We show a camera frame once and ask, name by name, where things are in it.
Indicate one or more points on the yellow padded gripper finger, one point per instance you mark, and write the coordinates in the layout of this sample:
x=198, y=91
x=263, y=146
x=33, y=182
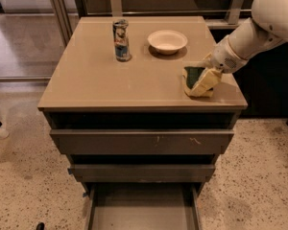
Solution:
x=203, y=87
x=206, y=62

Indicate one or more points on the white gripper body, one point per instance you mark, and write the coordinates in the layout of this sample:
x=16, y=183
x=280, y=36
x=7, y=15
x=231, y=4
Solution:
x=223, y=57

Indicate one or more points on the yellow green sponge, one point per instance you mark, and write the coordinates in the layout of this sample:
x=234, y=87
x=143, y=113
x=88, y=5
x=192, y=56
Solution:
x=191, y=75

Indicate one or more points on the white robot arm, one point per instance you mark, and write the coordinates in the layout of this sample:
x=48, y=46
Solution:
x=265, y=30

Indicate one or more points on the grey drawer cabinet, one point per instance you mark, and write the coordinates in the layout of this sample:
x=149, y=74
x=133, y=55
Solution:
x=91, y=89

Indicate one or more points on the grey top drawer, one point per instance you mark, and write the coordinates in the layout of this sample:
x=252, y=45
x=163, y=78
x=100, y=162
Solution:
x=141, y=142

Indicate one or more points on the grey middle drawer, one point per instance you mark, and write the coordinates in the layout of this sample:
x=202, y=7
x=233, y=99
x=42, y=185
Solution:
x=142, y=173

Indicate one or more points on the open grey bottom drawer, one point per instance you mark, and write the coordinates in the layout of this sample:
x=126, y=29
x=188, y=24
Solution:
x=147, y=206

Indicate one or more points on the white paper bowl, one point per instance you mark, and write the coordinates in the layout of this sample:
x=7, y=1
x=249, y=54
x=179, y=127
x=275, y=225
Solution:
x=167, y=42

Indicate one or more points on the blue white drink can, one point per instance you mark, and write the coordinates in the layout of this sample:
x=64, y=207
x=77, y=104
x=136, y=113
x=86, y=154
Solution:
x=121, y=40

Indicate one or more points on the small black floor object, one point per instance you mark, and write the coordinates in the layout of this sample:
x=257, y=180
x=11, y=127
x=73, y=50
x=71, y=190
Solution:
x=40, y=226

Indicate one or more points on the metal railing frame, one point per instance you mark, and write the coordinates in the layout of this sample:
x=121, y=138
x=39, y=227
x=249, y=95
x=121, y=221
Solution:
x=224, y=14

